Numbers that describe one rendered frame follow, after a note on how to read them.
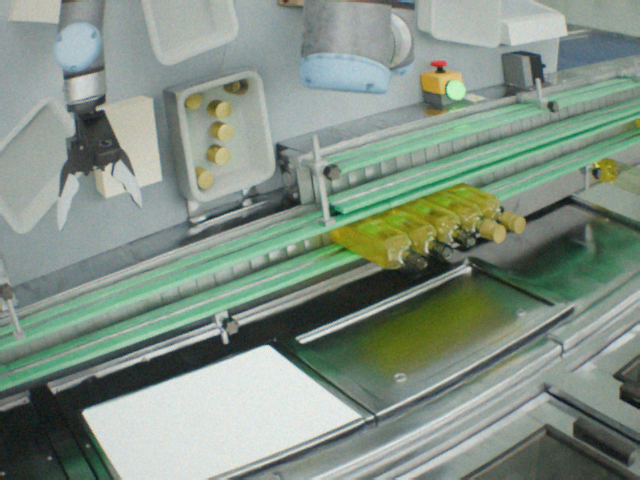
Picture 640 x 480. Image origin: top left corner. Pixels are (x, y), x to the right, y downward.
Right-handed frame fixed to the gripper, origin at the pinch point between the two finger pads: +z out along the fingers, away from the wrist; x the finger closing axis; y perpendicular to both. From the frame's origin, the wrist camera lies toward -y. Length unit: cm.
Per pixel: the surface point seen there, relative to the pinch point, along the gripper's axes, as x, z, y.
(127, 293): -4.5, 16.4, 9.8
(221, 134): -30.8, -4.6, 22.3
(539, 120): -110, 4, 19
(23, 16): 8.9, -37.9, 18.5
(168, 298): -14.1, 21.9, 16.4
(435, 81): -82, -8, 24
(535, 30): -118, -19, 25
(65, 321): 9.3, 17.7, 7.5
